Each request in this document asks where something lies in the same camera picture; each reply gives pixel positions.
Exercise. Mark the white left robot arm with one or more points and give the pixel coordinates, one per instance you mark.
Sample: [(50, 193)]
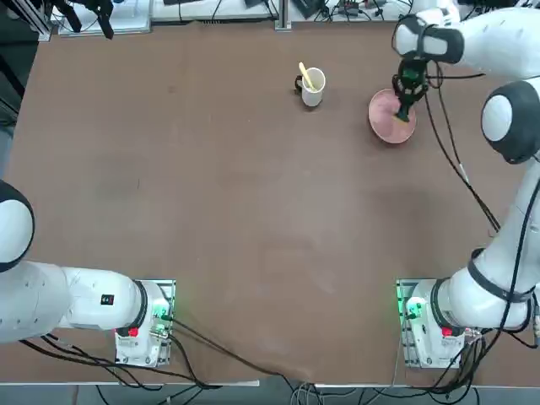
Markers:
[(84, 299)]

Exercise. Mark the white smiley mug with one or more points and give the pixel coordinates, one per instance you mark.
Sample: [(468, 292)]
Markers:
[(312, 98)]

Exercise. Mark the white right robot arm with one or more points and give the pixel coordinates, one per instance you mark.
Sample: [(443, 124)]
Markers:
[(506, 114)]

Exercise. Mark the black tripod legs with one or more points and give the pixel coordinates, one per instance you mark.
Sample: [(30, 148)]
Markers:
[(106, 23)]

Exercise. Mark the aluminium post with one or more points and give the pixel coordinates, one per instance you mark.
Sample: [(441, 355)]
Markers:
[(283, 17)]

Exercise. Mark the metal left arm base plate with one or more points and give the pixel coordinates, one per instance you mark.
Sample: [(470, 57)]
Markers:
[(170, 287)]

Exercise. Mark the pink plate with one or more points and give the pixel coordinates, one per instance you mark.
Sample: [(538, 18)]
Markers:
[(388, 126)]

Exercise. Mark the green and yellow sponge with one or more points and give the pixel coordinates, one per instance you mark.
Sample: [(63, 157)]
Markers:
[(401, 120)]

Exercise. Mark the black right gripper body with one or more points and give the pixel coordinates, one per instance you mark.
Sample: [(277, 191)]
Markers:
[(408, 86)]

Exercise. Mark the black power brick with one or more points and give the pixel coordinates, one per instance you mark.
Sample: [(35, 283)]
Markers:
[(312, 6)]

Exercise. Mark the yellow spoon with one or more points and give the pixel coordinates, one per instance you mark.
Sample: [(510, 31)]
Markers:
[(304, 72)]

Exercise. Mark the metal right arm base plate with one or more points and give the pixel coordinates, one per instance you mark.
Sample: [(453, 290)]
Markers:
[(402, 289)]

